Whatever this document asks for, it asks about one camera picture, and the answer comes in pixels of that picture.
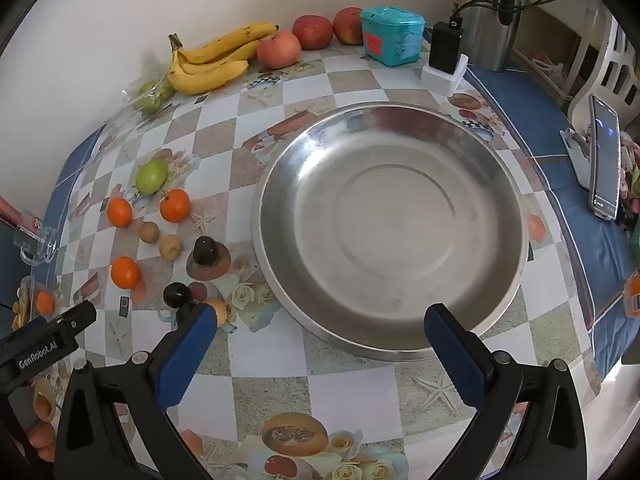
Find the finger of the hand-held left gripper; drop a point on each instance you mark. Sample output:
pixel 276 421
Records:
pixel 75 317

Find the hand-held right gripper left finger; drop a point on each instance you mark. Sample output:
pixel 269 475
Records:
pixel 185 355

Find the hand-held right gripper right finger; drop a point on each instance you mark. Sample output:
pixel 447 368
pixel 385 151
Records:
pixel 456 355

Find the small brown fruit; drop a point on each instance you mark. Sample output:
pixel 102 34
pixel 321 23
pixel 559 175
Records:
pixel 148 231
pixel 170 246
pixel 220 311

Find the dark purple fruit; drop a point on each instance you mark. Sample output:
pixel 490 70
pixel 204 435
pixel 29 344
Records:
pixel 176 294
pixel 205 251

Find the large steel basin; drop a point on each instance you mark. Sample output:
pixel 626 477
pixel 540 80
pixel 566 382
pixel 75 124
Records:
pixel 390 210

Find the bagged orange tangerine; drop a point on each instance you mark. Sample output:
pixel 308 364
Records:
pixel 45 302

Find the clear plastic snack bag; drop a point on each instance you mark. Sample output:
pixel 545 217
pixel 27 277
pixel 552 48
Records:
pixel 25 310

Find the clear glass cup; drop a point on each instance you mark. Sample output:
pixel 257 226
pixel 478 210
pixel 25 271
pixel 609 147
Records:
pixel 37 245

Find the red-brown bar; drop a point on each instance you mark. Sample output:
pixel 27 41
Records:
pixel 12 211

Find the checkered printed tablecloth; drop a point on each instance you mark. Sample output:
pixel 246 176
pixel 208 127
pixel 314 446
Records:
pixel 325 395

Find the orange container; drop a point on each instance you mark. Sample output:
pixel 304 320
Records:
pixel 634 295

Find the bagged green fruit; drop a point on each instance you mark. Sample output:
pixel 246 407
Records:
pixel 150 105
pixel 149 87

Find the grey phone stand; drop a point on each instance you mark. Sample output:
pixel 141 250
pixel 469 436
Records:
pixel 575 152

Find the smartphone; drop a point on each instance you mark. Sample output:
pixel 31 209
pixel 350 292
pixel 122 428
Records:
pixel 604 160

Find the colourful clutter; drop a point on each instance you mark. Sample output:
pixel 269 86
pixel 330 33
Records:
pixel 631 170

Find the yellow banana bunch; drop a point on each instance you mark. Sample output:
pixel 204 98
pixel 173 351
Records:
pixel 210 77

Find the black power adapter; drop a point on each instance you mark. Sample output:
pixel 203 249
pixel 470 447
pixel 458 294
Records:
pixel 445 47

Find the pale red apple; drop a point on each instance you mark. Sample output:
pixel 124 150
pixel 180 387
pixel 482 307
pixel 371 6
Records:
pixel 279 50

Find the white plastic chair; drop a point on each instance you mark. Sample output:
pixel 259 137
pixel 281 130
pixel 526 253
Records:
pixel 600 70

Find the steel thermos jug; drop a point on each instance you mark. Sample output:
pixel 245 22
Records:
pixel 480 35

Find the teal plastic box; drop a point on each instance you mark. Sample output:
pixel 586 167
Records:
pixel 395 35

